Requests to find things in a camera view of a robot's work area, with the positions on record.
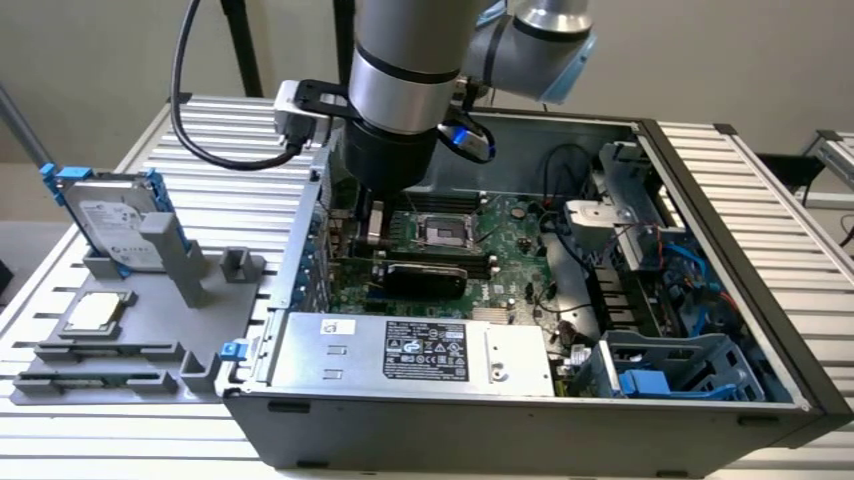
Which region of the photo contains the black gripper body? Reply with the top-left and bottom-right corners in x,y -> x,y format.
343,119 -> 442,195

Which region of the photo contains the CPU socket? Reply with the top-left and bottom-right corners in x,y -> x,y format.
411,211 -> 481,252

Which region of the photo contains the black RAM slot bank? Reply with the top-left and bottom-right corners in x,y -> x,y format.
403,191 -> 485,214
391,253 -> 502,282

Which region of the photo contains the black graphics card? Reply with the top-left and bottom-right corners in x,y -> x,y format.
331,255 -> 470,301

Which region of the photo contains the green motherboard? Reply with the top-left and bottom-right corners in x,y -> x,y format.
324,191 -> 563,352

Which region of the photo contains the silver power supply unit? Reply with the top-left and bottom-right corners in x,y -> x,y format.
266,311 -> 559,399

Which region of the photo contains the grey plastic parts rack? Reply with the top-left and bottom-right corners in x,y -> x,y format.
8,211 -> 279,407

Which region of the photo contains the black tripod pole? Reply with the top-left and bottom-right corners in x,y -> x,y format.
222,0 -> 266,99

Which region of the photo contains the silver fan shroud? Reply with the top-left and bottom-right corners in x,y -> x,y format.
562,198 -> 621,237

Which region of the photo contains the silver metal drive cage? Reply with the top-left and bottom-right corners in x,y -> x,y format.
589,140 -> 690,272

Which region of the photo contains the silver CPU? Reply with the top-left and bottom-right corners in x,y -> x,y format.
68,291 -> 130,332

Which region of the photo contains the black open PC case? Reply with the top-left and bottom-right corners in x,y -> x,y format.
219,106 -> 854,474

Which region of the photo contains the grey disk bay blue latch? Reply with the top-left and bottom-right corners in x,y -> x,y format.
574,328 -> 768,402

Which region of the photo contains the green RAM stick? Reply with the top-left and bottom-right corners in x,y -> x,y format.
18,371 -> 170,388

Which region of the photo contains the silver metal pole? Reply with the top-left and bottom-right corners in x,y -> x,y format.
0,81 -> 55,169

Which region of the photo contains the black monitor base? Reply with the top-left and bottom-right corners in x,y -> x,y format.
755,153 -> 824,190

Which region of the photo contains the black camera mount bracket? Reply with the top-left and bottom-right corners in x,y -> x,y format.
292,78 -> 367,122

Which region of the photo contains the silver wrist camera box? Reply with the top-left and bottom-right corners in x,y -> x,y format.
272,79 -> 334,151

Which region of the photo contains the black wire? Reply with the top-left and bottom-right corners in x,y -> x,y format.
541,143 -> 594,237

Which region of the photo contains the thick black camera cable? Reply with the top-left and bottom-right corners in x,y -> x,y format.
168,0 -> 316,172

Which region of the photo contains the hard disk with blue bracket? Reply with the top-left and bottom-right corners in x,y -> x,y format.
40,161 -> 178,279

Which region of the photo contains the blue wire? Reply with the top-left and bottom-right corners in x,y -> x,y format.
658,238 -> 725,343

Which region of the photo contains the red wire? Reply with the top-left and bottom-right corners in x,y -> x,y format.
711,288 -> 743,322

